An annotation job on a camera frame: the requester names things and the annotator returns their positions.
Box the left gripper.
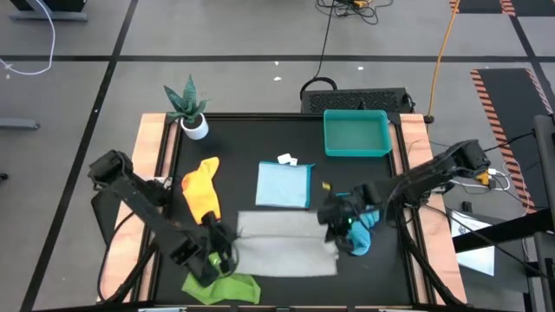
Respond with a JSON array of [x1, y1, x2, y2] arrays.
[[201, 211, 240, 278]]

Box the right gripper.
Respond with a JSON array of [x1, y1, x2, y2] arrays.
[[317, 182, 383, 257]]

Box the bright blue microfiber towel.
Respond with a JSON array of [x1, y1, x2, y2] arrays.
[[346, 203, 381, 257]]

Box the white microfiber towel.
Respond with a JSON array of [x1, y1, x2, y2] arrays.
[[233, 211, 339, 278]]

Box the orange yellow microfiber towel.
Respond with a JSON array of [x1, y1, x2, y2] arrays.
[[180, 156, 222, 225]]

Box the light blue microfiber towel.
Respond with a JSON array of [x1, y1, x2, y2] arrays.
[[254, 153, 317, 210]]

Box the green microfiber towel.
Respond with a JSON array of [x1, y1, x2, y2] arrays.
[[180, 253, 262, 305]]

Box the teal plastic bin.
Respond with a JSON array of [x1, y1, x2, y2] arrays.
[[323, 108, 393, 158]]

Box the artificial plant in white pot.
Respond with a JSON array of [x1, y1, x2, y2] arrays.
[[163, 74, 210, 140]]

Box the wooden side board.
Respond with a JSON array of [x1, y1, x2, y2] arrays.
[[97, 113, 180, 303], [392, 113, 468, 304]]

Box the black perforated metal box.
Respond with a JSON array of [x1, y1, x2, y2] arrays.
[[300, 88, 412, 115]]

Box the white paper sheet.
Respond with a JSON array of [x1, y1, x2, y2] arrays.
[[450, 209, 496, 277]]

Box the black metal bar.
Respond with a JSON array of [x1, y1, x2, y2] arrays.
[[453, 207, 555, 255]]

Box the black mat with striped edge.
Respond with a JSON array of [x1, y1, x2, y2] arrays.
[[449, 0, 517, 17], [470, 68, 555, 214]]

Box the grey floor bar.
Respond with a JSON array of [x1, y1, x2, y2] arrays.
[[0, 116, 41, 131]]

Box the grey stand base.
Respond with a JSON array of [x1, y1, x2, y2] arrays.
[[8, 0, 89, 23]]

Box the black cable conduit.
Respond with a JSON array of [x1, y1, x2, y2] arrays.
[[97, 211, 161, 304], [396, 207, 467, 307]]

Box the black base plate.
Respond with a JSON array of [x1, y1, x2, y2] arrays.
[[90, 190, 127, 248]]

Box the black hanging cable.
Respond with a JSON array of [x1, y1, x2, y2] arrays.
[[298, 0, 339, 101]]

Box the white plug cable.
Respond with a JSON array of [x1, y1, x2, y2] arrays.
[[446, 167, 512, 192]]

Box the orange hanging power cable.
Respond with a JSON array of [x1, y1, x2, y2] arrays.
[[427, 0, 461, 125]]

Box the grey metal post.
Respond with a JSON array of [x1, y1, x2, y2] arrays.
[[532, 114, 555, 312]]

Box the black cable bundle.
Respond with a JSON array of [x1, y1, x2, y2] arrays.
[[316, 0, 395, 26]]

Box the white floor cable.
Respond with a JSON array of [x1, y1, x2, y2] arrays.
[[0, 0, 56, 77]]

